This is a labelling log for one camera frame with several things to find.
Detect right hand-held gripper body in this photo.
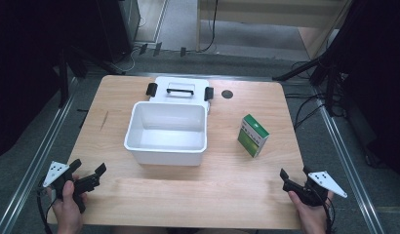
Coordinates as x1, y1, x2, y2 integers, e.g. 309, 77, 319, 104
282, 171, 349, 208

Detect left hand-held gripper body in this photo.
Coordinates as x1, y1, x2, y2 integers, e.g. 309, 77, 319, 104
41, 160, 102, 215

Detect green and white carton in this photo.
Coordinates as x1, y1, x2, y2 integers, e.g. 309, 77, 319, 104
236, 113, 271, 159

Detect white lidded storage box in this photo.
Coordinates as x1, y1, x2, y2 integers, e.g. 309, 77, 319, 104
123, 75, 215, 167

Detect person's right hand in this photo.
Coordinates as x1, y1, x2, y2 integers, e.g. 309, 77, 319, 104
287, 189, 336, 234

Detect person's left hand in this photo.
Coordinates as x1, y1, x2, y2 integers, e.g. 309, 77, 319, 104
46, 179, 89, 234

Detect black metal stand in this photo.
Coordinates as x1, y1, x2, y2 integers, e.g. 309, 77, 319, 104
56, 45, 126, 109

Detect black tripod stand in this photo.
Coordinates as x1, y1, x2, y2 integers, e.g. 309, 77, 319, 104
271, 52, 347, 118

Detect dark curtain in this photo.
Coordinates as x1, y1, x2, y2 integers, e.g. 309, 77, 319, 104
318, 0, 400, 179
0, 0, 101, 162

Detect black cabinet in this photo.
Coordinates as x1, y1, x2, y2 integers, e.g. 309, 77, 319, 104
65, 0, 141, 64

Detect light wooden furniture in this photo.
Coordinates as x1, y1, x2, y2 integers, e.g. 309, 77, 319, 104
195, 0, 353, 60

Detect metal floor rail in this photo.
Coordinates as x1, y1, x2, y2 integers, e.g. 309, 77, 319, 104
0, 77, 79, 234
313, 86, 386, 234

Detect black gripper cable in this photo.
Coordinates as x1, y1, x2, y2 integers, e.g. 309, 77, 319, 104
322, 196, 338, 234
36, 186, 56, 234

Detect black floor cables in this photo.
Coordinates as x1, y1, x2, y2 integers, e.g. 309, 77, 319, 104
283, 59, 347, 132

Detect white floor cable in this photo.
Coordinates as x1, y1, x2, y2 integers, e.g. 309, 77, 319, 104
118, 14, 147, 73

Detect black hanging cable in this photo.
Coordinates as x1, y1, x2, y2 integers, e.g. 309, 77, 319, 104
200, 0, 220, 54

